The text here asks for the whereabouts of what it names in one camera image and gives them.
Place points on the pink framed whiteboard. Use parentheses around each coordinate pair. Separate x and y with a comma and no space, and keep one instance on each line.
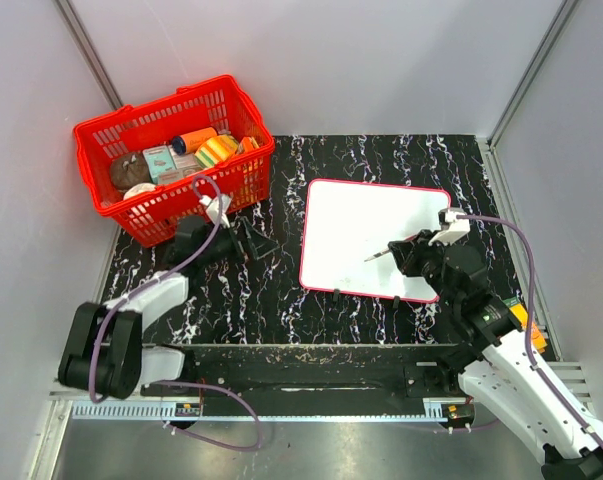
(347,222)

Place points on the pink white small box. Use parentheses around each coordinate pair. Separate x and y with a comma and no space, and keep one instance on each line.
(182,167)

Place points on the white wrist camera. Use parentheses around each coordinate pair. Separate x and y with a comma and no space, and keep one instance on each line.
(453,226)
(216,209)

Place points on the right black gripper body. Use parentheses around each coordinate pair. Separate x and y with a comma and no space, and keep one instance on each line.
(424,260)

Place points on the aluminium rail frame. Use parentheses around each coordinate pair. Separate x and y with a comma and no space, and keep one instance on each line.
(217,405)

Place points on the orange small package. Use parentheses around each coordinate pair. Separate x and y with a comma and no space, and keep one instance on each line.
(246,145)

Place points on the red whiteboard marker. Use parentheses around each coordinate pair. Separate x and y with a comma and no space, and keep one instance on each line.
(377,255)

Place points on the white round lid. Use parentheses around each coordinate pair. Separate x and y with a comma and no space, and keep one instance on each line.
(139,189)

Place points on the orange blue cylinder can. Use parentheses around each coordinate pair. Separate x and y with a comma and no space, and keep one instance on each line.
(189,142)

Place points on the teal small box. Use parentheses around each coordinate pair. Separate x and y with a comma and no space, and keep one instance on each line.
(159,160)

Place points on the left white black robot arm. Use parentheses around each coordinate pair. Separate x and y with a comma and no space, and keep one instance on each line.
(104,354)

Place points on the red plastic shopping basket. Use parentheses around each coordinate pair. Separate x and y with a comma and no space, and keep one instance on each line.
(151,218)

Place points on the brown round bread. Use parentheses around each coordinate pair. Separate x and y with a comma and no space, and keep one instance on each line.
(129,170)

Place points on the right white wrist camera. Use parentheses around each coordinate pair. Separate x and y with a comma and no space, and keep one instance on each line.
(453,226)

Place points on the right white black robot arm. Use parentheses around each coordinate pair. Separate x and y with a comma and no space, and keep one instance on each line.
(496,365)

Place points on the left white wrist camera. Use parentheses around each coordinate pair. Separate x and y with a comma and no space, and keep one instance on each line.
(216,209)

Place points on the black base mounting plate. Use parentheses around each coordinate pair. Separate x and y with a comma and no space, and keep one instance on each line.
(322,381)

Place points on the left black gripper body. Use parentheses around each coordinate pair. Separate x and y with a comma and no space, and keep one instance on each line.
(221,247)

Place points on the yellow green striped package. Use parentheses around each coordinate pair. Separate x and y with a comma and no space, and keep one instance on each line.
(216,150)

